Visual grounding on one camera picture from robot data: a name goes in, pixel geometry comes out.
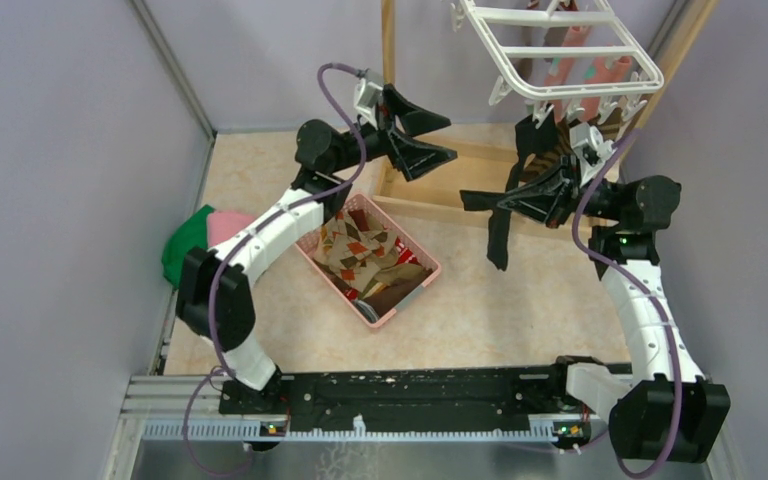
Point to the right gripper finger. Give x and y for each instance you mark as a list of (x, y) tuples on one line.
[(548, 210), (561, 179)]

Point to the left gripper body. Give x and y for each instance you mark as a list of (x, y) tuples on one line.
[(376, 141)]

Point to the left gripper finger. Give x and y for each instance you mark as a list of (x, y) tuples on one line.
[(413, 119), (415, 158)]

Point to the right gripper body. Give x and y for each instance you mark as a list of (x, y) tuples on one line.
[(603, 200)]

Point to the black sock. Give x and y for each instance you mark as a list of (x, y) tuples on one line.
[(498, 225), (530, 138)]

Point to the white clip hanger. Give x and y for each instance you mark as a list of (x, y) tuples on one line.
[(498, 29)]

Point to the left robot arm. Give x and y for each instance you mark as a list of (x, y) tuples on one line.
[(214, 294)]

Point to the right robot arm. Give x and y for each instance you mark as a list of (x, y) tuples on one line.
[(669, 404)]

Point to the striped socks in basket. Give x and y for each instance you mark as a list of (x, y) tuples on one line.
[(368, 262)]

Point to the wooden rack stand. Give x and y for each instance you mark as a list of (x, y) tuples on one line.
[(485, 166)]

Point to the pink sock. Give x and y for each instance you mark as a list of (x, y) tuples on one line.
[(598, 70)]

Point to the maroon striped sock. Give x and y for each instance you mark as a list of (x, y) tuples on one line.
[(532, 70)]

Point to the pink folded cloth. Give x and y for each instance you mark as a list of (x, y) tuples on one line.
[(223, 225)]

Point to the green cloth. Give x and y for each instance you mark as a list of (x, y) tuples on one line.
[(191, 233)]

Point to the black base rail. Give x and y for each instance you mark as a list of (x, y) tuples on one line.
[(508, 403)]

